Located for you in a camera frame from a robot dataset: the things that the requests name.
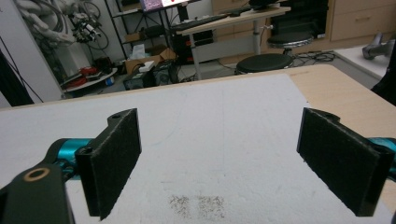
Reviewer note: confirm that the computer monitor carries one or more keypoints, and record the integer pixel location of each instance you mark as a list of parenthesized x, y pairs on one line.
[(162, 4)]

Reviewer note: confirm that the white foam board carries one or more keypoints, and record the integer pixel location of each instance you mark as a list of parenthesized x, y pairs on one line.
[(218, 140)]

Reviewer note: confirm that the grey metal device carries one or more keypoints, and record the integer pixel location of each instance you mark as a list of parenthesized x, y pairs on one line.
[(375, 48)]

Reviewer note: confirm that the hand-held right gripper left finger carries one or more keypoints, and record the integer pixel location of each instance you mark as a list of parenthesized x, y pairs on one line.
[(112, 161)]

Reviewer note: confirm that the dark cloth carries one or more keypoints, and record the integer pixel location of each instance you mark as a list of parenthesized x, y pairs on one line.
[(387, 81)]

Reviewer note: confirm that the white raised platform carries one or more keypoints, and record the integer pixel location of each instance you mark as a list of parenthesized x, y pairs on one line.
[(358, 60)]

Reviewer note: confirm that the black keyboard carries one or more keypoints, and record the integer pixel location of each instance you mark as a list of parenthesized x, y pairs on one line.
[(199, 22)]

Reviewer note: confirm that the light wooden drawer cabinet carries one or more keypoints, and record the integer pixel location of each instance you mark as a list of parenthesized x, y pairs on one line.
[(361, 20)]

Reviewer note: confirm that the black computer tower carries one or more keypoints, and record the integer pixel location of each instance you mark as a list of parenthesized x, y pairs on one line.
[(193, 46)]

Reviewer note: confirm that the black metal shelf rack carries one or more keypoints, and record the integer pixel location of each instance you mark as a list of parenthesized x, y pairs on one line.
[(140, 29)]

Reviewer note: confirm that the light wooden desk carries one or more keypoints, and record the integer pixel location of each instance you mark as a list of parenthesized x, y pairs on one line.
[(230, 21)]

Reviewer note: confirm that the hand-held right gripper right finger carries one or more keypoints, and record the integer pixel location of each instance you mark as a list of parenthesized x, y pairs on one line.
[(339, 161)]

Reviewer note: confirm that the black equipment case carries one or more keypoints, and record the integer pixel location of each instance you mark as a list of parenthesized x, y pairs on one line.
[(146, 77)]

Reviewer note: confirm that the brown cardboard box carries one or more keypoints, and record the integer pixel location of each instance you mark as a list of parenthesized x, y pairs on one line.
[(155, 57)]

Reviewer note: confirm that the round white platform with tools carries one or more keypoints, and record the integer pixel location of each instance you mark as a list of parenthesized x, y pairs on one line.
[(88, 79)]

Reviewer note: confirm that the black round stool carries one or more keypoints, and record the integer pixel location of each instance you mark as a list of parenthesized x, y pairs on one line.
[(290, 39), (264, 63)]

